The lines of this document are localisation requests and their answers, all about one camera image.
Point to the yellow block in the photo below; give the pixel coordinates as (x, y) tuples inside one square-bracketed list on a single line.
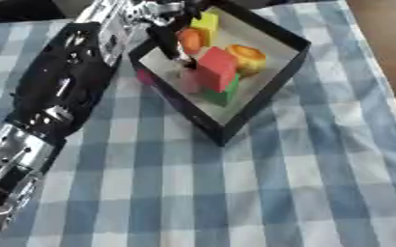
[(208, 23)]

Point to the green block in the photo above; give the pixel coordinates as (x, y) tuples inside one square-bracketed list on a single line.
[(223, 96)]

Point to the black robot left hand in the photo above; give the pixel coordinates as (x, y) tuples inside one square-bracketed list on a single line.
[(173, 45)]

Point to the pale pink block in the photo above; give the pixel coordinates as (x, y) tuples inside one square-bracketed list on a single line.
[(189, 82)]

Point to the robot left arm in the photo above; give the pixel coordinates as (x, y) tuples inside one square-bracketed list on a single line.
[(60, 80)]

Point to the black box with white inside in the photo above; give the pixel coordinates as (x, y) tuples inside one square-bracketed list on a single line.
[(263, 87)]

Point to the red block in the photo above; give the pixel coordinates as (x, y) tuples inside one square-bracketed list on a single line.
[(218, 69)]

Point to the yellow orange toy fruit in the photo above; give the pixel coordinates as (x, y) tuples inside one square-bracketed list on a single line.
[(247, 58)]

